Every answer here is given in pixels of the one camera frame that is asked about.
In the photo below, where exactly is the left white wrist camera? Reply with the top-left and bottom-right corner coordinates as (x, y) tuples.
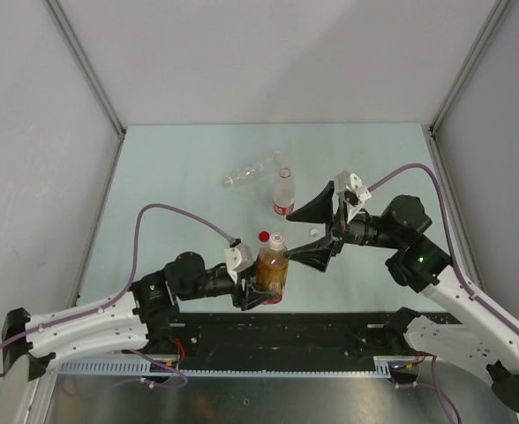
(224, 238), (254, 284)

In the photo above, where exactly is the clear plastic water bottle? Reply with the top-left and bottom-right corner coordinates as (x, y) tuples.
(222, 151), (282, 187)

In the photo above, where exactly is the yellow red tea bottle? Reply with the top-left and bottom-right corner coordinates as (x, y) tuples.
(256, 242), (290, 296)

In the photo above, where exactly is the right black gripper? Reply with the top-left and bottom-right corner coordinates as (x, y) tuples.
(283, 180), (402, 271)

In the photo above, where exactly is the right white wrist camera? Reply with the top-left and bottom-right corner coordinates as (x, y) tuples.
(334, 171), (372, 224)

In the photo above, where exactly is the right aluminium frame post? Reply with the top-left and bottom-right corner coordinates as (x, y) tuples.
(429, 0), (515, 134)

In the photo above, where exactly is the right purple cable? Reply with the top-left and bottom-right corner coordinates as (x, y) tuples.
(367, 163), (519, 359)

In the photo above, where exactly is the aluminium frame post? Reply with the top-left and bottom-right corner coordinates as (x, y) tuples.
(41, 0), (125, 136)
(429, 0), (515, 134)

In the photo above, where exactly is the red label plastic bottle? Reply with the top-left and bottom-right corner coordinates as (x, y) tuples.
(273, 167), (296, 216)

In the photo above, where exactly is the white tea bottle cap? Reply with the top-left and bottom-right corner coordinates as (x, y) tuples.
(268, 233), (285, 251)

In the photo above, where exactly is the grey slotted cable duct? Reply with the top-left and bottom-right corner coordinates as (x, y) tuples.
(58, 355), (412, 378)

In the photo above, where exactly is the red bottle cap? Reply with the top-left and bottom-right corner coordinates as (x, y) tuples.
(259, 231), (270, 242)

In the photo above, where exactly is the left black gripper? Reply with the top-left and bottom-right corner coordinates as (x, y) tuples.
(178, 261), (278, 309)

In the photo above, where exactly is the purple cable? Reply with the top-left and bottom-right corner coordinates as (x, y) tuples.
(0, 203), (238, 381)
(367, 163), (519, 359)

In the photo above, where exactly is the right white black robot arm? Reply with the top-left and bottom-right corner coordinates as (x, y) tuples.
(287, 182), (519, 413)

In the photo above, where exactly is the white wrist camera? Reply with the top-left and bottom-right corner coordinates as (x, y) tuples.
(334, 171), (372, 224)
(224, 238), (254, 284)

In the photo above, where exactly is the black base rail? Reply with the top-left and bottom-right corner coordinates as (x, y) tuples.
(67, 308), (455, 372)

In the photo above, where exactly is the left aluminium frame post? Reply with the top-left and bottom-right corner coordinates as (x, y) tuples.
(41, 0), (125, 136)

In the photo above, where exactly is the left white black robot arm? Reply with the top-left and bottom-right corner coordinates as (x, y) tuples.
(2, 248), (278, 380)

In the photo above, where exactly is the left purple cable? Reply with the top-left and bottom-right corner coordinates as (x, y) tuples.
(0, 203), (238, 381)

